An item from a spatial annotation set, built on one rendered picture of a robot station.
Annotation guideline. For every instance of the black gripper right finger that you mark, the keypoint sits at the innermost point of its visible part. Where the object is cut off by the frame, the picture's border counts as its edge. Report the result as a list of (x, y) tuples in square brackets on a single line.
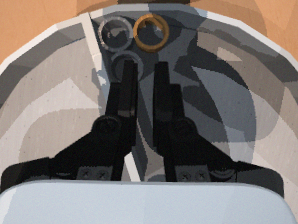
[(187, 156)]

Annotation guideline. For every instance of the orange hollow cylinder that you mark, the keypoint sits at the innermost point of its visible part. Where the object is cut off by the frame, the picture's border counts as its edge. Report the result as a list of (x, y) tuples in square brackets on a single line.
[(150, 19)]

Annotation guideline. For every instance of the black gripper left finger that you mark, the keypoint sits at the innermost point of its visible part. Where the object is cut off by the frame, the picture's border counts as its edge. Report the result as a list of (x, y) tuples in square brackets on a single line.
[(100, 154)]

